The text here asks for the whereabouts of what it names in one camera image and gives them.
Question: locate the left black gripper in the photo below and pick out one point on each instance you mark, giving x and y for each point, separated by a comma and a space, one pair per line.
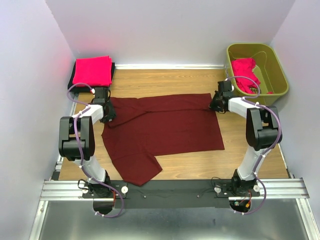
112, 114

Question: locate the aluminium frame rail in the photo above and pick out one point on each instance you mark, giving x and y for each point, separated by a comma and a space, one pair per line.
168, 66

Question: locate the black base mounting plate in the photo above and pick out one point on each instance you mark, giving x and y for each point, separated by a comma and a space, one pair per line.
170, 194

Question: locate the folded black t shirt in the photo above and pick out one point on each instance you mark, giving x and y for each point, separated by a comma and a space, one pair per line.
84, 89

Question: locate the pink t shirt in bin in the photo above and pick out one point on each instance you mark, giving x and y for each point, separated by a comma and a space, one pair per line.
251, 76

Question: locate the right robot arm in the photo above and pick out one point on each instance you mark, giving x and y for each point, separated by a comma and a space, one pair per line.
262, 132

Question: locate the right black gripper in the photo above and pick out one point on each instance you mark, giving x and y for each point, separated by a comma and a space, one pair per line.
212, 105

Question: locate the maroon t shirt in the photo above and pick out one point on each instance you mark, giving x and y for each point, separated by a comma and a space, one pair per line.
147, 127

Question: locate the olive green plastic bin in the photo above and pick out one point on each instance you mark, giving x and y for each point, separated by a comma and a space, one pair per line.
267, 69

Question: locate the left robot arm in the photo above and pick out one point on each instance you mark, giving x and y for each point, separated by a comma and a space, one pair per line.
76, 141

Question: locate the folded pink t shirt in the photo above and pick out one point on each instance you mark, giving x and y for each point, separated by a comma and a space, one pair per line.
95, 71

